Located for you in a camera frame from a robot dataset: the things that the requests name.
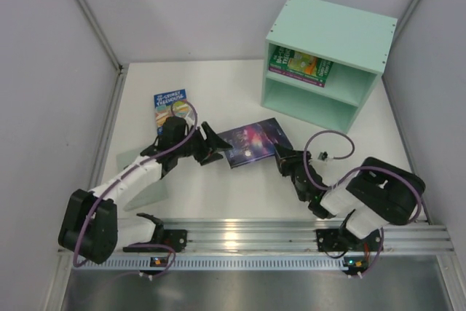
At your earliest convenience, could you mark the blue treehouse book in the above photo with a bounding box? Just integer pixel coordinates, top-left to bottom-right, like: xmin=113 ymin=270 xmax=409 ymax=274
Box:
xmin=154 ymin=89 xmax=191 ymax=135

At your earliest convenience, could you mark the dark galaxy cover book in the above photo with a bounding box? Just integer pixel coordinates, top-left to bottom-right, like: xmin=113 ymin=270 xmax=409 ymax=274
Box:
xmin=218 ymin=118 xmax=293 ymax=169

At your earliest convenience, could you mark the pale green booklet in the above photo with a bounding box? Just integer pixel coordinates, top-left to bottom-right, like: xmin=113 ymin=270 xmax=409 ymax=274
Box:
xmin=116 ymin=150 xmax=170 ymax=212

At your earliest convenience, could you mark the purple 117-storey treehouse book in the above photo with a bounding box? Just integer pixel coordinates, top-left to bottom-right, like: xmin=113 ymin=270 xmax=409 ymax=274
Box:
xmin=269 ymin=66 xmax=325 ymax=87

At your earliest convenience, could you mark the green 104-storey treehouse book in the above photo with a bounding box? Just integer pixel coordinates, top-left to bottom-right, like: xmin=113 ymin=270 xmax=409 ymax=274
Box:
xmin=269 ymin=47 xmax=333 ymax=81

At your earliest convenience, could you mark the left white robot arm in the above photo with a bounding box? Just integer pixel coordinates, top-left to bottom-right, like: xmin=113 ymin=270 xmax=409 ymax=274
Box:
xmin=58 ymin=117 xmax=231 ymax=264

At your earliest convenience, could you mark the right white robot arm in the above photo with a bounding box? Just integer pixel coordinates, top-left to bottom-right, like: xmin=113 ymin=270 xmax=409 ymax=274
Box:
xmin=275 ymin=143 xmax=426 ymax=240

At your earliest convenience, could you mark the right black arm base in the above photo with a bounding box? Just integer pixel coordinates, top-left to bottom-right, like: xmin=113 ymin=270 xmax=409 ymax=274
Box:
xmin=316 ymin=215 xmax=382 ymax=257

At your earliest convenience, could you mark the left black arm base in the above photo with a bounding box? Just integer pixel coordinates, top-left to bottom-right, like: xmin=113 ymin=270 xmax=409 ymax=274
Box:
xmin=122 ymin=229 xmax=188 ymax=253

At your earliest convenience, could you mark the mint green wooden shelf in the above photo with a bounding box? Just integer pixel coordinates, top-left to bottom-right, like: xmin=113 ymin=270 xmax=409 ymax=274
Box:
xmin=261 ymin=0 xmax=398 ymax=133

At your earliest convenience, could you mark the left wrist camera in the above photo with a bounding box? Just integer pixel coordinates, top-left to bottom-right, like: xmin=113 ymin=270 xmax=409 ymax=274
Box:
xmin=179 ymin=112 xmax=196 ymax=126

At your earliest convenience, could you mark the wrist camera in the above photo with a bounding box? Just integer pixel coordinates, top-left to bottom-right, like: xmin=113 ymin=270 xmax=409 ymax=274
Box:
xmin=179 ymin=112 xmax=196 ymax=126
xmin=316 ymin=151 xmax=333 ymax=163

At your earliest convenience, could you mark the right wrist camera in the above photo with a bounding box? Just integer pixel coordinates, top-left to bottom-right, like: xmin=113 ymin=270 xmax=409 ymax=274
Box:
xmin=316 ymin=151 xmax=333 ymax=163

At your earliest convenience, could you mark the aluminium mounting rail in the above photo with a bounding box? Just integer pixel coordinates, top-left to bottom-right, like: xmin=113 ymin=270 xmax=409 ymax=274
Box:
xmin=58 ymin=194 xmax=456 ymax=253

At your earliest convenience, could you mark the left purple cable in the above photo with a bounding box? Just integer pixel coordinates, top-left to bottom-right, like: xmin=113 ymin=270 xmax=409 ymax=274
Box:
xmin=72 ymin=101 xmax=200 ymax=278

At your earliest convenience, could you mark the perforated cable duct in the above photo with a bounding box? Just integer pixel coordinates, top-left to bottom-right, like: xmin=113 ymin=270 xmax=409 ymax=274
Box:
xmin=80 ymin=255 xmax=366 ymax=271

